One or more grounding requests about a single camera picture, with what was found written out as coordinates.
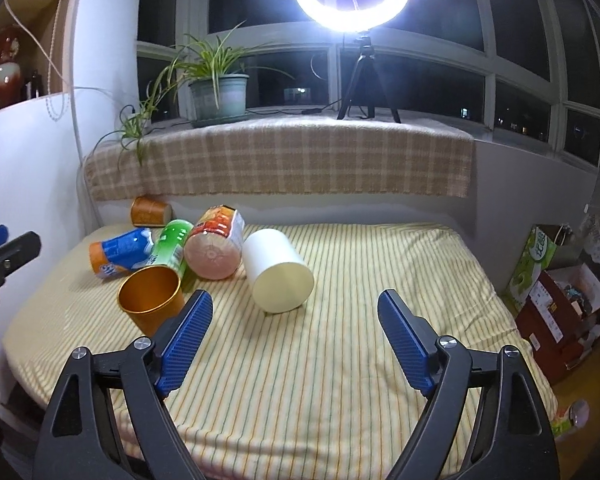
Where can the brown paper cup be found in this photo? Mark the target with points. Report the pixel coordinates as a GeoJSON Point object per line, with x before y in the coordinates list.
{"type": "Point", "coordinates": [150, 211]}

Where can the spider plant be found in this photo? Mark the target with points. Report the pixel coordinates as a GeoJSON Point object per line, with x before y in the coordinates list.
{"type": "Point", "coordinates": [207, 55]}

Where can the gold metal cup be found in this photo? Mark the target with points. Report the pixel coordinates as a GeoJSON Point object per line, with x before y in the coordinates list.
{"type": "Point", "coordinates": [152, 312]}

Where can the red and white vase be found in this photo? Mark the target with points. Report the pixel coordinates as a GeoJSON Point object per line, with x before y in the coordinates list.
{"type": "Point", "coordinates": [2, 80]}

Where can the black tripod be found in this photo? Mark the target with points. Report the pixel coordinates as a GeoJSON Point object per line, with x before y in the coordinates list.
{"type": "Point", "coordinates": [364, 67]}

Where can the flower pot saucer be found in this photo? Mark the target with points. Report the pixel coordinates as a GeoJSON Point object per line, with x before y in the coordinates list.
{"type": "Point", "coordinates": [220, 120]}

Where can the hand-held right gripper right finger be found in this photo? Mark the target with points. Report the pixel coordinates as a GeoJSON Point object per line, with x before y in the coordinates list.
{"type": "Point", "coordinates": [405, 335]}

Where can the red cardboard box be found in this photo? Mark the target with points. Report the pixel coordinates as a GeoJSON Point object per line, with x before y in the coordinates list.
{"type": "Point", "coordinates": [550, 325]}

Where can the small dark bottle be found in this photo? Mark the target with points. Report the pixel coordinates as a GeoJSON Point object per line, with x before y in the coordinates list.
{"type": "Point", "coordinates": [33, 85]}

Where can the plaid blanket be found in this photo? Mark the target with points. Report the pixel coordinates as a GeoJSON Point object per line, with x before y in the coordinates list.
{"type": "Point", "coordinates": [280, 160]}

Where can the yellow striped bed sheet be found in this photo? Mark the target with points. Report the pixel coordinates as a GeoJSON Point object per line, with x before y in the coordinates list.
{"type": "Point", "coordinates": [330, 360]}

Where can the blue and orange printed cup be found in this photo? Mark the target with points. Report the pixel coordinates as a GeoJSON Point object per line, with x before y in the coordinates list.
{"type": "Point", "coordinates": [120, 252]}

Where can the red and orange noodle cup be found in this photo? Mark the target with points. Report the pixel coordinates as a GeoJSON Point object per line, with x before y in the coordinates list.
{"type": "Point", "coordinates": [212, 255]}

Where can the white cup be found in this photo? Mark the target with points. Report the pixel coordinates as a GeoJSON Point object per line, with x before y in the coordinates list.
{"type": "Point", "coordinates": [275, 270]}

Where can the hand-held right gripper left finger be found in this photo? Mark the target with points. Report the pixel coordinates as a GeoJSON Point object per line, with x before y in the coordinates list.
{"type": "Point", "coordinates": [187, 332]}

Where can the green printed cup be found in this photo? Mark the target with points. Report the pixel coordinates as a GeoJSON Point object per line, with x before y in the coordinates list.
{"type": "Point", "coordinates": [172, 245]}

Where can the green carton box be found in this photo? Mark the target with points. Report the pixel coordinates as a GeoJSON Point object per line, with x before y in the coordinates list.
{"type": "Point", "coordinates": [530, 270]}

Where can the wooden shelf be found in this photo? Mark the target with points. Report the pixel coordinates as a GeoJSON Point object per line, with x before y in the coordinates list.
{"type": "Point", "coordinates": [45, 15]}

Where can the colourful snack packet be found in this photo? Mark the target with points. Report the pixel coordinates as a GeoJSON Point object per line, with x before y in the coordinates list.
{"type": "Point", "coordinates": [570, 417]}

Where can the grey-green flower pot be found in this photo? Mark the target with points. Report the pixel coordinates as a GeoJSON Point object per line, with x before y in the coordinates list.
{"type": "Point", "coordinates": [219, 95]}

